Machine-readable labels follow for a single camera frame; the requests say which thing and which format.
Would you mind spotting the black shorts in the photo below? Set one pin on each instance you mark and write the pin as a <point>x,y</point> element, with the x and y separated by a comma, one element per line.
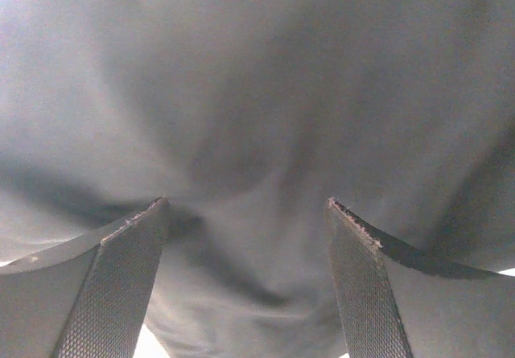
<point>248,115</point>

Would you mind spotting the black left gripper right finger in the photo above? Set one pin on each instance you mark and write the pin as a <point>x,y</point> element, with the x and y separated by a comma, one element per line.
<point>397,301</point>

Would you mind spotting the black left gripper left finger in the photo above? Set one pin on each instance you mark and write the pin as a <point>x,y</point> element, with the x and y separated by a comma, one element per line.
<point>86,297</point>

